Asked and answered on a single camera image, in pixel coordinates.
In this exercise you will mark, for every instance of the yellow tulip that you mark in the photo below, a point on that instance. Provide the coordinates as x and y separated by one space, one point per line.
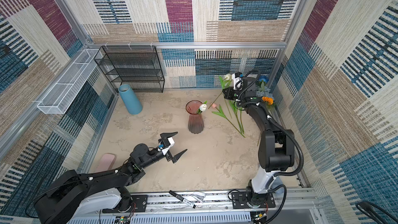
237 111

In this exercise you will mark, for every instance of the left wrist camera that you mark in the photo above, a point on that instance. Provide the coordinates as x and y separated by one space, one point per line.
165 145

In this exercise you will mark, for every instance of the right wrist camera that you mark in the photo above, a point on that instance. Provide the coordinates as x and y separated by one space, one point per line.
237 81

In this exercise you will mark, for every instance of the pink tulip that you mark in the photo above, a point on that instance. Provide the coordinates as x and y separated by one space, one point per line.
213 104

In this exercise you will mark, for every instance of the teal cylindrical vase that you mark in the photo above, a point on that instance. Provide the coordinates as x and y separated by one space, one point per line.
131 101

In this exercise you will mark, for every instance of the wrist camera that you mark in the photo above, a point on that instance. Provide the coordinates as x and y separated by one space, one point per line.
165 145
237 81

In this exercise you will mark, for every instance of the white wire mesh basket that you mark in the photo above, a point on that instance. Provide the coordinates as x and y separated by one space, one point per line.
59 98

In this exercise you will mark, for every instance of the dark red glass vase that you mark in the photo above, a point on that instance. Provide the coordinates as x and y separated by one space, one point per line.
195 122

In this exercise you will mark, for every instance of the pink flat tray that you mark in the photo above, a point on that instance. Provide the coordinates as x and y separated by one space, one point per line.
106 162

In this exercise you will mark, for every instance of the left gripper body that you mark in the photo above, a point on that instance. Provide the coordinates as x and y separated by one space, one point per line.
168 157

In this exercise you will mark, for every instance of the black marker pen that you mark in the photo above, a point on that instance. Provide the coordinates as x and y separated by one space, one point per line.
182 199

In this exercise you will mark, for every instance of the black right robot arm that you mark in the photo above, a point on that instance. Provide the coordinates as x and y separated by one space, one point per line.
279 153

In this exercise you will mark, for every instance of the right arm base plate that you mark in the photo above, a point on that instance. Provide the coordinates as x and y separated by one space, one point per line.
240 201

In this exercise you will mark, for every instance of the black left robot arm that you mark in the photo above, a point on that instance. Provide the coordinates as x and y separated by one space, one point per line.
72 192

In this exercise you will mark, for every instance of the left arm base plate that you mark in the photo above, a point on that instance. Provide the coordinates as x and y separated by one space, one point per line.
134 203

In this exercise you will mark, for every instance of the mixed blue orange bouquet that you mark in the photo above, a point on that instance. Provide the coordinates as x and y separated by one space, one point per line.
264 92

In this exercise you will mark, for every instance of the black wire shelf rack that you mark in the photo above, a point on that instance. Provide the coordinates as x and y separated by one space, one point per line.
136 66

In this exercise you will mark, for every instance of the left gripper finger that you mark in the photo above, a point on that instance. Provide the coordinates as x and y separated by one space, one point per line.
166 136
176 157

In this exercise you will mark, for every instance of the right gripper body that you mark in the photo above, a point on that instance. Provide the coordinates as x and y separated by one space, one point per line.
232 94

